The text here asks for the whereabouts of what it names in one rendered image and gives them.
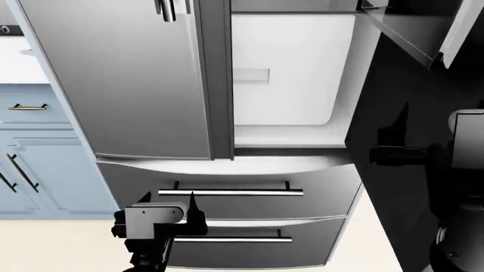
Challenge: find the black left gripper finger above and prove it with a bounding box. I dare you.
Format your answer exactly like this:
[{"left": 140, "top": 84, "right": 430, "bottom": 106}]
[
  {"left": 185, "top": 190, "right": 209, "bottom": 236},
  {"left": 135, "top": 190, "right": 153, "bottom": 205}
]

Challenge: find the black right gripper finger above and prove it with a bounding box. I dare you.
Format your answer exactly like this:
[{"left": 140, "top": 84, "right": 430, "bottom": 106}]
[{"left": 377, "top": 101, "right": 411, "bottom": 149}]

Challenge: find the open fridge door dark inside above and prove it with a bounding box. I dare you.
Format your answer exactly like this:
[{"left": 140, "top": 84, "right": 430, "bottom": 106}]
[{"left": 344, "top": 0, "right": 484, "bottom": 272}]

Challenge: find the wide stainless fridge drawer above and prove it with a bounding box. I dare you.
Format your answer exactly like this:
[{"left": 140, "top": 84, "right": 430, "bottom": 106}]
[{"left": 95, "top": 159, "right": 365, "bottom": 220}]

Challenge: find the low stainless fridge drawer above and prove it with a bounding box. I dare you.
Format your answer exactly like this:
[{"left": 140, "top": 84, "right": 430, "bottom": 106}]
[{"left": 165, "top": 215, "right": 349, "bottom": 269}]

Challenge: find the fridge door shelf bin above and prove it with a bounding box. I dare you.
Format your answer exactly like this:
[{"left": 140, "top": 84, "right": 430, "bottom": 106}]
[{"left": 357, "top": 0, "right": 445, "bottom": 70}]

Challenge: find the stainless steel fridge door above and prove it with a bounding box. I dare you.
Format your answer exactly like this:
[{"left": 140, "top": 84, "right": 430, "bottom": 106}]
[{"left": 17, "top": 0, "right": 213, "bottom": 160}]

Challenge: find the stainless steel fridge cabinet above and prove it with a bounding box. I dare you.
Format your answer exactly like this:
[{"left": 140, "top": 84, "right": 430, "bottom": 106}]
[{"left": 198, "top": 0, "right": 363, "bottom": 171}]

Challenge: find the light blue kitchen cabinet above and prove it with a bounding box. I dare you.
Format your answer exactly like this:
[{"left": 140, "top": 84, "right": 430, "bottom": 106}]
[{"left": 0, "top": 0, "right": 119, "bottom": 221}]

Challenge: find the white kitchen countertop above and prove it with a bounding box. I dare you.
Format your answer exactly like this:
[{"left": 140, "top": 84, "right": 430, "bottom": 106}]
[{"left": 0, "top": 36, "right": 51, "bottom": 85}]

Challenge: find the black stove control panel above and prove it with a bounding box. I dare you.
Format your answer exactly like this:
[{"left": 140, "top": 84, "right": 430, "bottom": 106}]
[{"left": 0, "top": 24, "right": 24, "bottom": 37}]

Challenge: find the short chrome drawer handle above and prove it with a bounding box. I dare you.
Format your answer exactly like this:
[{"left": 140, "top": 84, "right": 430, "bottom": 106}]
[{"left": 172, "top": 228, "right": 293, "bottom": 245}]

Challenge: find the long chrome drawer handle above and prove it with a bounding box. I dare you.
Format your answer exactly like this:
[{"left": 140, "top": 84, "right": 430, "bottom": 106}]
[{"left": 157, "top": 180, "right": 305, "bottom": 197}]

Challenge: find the black cabinet door handle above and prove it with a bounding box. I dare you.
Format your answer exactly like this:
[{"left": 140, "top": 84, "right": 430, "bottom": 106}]
[
  {"left": 5, "top": 152, "right": 41, "bottom": 194},
  {"left": 0, "top": 168, "right": 18, "bottom": 194}
]

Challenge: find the brass cabinet drawer handle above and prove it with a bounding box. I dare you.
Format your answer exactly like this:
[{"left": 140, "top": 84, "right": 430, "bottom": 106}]
[{"left": 7, "top": 103, "right": 48, "bottom": 111}]

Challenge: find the chrome fridge door handle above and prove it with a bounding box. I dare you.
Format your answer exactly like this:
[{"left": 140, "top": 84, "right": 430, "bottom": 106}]
[{"left": 154, "top": 0, "right": 192, "bottom": 23}]

